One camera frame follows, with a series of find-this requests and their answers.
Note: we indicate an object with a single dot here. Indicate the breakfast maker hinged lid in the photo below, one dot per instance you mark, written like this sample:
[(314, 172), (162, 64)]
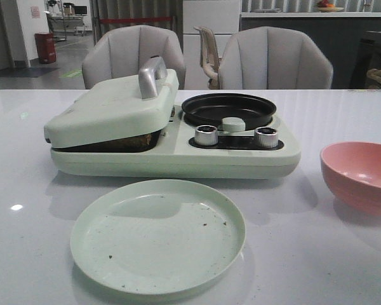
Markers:
[(112, 109)]

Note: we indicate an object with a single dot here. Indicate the pink plastic bowl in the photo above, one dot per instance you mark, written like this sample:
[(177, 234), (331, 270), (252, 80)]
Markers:
[(352, 172)]

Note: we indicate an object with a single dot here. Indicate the bread slice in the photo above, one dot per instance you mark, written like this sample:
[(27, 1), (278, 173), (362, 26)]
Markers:
[(130, 144)]

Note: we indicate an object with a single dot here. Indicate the mint green breakfast maker base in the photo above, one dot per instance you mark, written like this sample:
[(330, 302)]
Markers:
[(175, 157)]

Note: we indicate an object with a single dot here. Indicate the left silver control knob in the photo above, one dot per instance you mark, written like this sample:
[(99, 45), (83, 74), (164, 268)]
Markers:
[(206, 135)]

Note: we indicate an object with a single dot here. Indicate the silver control knob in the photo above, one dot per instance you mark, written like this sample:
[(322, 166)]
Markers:
[(266, 137), (206, 135)]

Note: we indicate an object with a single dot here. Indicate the black round frying pan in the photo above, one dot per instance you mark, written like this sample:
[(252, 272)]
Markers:
[(212, 108)]

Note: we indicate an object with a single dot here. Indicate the right silver control knob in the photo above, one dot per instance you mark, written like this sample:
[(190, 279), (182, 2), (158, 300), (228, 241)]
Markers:
[(266, 137)]

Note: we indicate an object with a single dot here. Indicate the mint green round plate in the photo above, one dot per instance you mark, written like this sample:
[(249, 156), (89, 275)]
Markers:
[(158, 237)]

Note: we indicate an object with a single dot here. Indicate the beige folding chair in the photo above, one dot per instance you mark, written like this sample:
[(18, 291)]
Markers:
[(209, 59)]

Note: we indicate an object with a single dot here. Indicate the right grey upholstered chair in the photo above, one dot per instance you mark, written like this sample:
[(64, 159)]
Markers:
[(272, 58)]

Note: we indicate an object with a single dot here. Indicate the grey upholstered chair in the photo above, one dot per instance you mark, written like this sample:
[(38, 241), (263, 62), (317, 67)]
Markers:
[(122, 51), (272, 58)]

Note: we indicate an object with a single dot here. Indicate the left grey upholstered chair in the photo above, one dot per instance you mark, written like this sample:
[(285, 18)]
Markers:
[(122, 51)]

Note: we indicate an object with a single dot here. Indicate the red barrier tape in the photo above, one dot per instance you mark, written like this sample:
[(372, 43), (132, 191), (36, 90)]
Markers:
[(135, 20)]

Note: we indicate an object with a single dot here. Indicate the red trash bin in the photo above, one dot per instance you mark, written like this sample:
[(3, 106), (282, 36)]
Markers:
[(45, 47)]

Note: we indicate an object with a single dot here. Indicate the dark grey kitchen counter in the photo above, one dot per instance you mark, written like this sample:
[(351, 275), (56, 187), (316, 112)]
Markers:
[(336, 34)]

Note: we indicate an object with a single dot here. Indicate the fruit plate on counter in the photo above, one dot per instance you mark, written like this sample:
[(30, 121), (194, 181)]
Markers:
[(327, 6)]

